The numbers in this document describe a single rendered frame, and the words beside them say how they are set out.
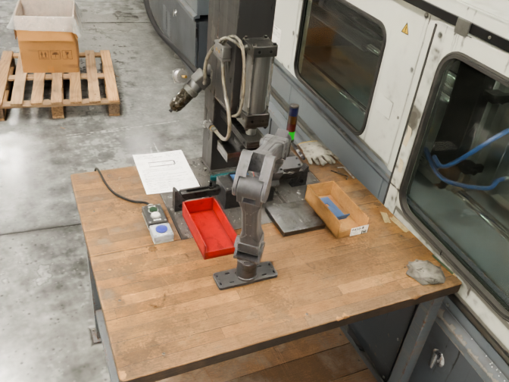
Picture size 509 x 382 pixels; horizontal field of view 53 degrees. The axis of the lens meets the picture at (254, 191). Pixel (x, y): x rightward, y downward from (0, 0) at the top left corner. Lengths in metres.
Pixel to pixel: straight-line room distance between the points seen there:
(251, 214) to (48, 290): 1.72
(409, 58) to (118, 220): 1.22
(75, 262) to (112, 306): 1.52
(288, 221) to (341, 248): 0.21
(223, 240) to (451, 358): 0.93
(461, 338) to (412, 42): 1.07
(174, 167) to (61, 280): 1.11
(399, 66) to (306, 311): 1.04
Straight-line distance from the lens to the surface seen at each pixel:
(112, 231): 1.81
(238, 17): 1.70
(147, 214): 1.82
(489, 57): 1.69
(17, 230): 3.36
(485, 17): 1.74
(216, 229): 1.80
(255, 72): 1.69
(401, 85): 2.10
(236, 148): 1.81
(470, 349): 1.94
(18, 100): 4.58
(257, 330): 1.50
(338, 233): 1.84
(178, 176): 2.08
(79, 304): 2.83
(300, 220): 1.87
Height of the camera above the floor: 2.03
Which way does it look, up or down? 34 degrees down
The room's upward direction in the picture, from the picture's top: 7 degrees clockwise
